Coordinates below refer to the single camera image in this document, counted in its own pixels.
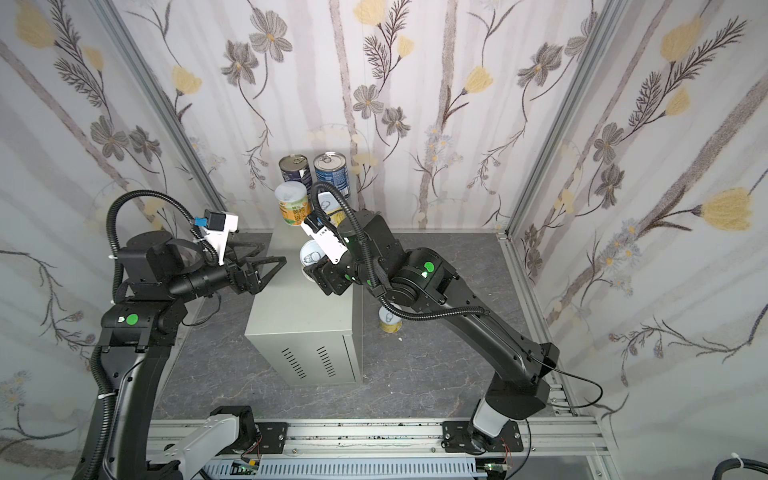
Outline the green label can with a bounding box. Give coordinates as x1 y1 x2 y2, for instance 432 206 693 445
299 240 326 281

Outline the peach can white lid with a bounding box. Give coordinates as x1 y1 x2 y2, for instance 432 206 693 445
274 181 311 226

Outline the small yellow label can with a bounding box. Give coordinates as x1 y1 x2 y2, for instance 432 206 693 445
318 192 346 227

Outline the dark navy label can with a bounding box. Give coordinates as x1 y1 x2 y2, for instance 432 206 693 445
278 154 313 191

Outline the light blue label can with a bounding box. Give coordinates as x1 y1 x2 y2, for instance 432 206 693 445
314 151 350 198

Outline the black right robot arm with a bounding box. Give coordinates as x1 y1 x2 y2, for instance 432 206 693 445
302 182 559 455

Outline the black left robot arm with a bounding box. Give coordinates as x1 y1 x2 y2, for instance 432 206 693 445
73 189 287 479

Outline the grey metal cabinet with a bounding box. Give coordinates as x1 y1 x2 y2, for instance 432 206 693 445
245 219 363 387

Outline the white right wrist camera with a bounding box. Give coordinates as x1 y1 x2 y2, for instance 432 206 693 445
301 212 347 265

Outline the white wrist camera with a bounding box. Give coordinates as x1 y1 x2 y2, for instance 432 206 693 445
192 210 239 266
301 212 347 265

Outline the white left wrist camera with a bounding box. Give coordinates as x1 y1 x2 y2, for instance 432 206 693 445
192 210 239 266

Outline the aluminium corner post left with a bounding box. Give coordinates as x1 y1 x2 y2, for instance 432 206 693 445
89 1 227 211

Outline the aluminium corner post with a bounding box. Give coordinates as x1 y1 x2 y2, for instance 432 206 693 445
505 0 631 236
89 1 227 211

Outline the white slotted cable duct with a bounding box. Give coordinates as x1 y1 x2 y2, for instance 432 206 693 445
203 458 487 479

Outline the aluminium corner post right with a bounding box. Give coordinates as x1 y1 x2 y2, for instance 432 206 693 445
505 0 631 236

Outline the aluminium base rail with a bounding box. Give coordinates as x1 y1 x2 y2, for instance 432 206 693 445
143 418 601 469

